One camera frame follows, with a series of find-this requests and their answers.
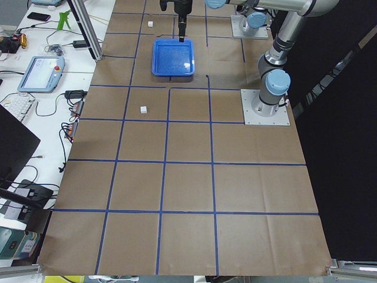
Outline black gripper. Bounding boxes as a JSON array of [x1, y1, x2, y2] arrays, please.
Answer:
[[160, 0, 192, 42]]

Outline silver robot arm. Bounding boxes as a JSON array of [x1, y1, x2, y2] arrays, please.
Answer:
[[205, 0, 338, 117], [159, 1, 266, 42]]

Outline blue plastic tray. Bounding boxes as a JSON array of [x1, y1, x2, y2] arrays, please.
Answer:
[[151, 38, 195, 77]]

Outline black power adapter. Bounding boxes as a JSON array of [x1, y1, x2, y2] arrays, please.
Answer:
[[72, 40, 88, 48]]

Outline black usb hub upper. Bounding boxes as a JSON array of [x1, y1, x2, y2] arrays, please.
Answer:
[[70, 100, 84, 117]]

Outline black usb hub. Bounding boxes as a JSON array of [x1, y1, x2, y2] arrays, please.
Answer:
[[70, 100, 84, 117], [61, 121, 78, 143]]

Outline black smartphone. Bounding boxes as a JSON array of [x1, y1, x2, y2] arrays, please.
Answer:
[[27, 12, 51, 22]]

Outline teach pendant tablet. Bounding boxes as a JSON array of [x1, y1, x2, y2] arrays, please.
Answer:
[[17, 56, 65, 93]]

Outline black usb hub lower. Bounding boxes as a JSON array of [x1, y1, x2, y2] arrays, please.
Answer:
[[61, 121, 78, 143]]

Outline white keyboard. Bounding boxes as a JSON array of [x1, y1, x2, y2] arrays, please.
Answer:
[[1, 94, 36, 124]]

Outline black monitor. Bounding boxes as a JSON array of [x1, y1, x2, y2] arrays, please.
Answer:
[[0, 106, 41, 189]]

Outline black monitor stand base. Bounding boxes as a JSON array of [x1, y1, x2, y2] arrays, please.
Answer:
[[1, 179, 54, 223]]

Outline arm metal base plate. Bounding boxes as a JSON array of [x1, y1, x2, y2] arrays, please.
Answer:
[[231, 15, 269, 40], [240, 89, 290, 126]]

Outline aluminium frame post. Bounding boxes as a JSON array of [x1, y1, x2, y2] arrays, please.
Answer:
[[67, 0, 103, 62]]

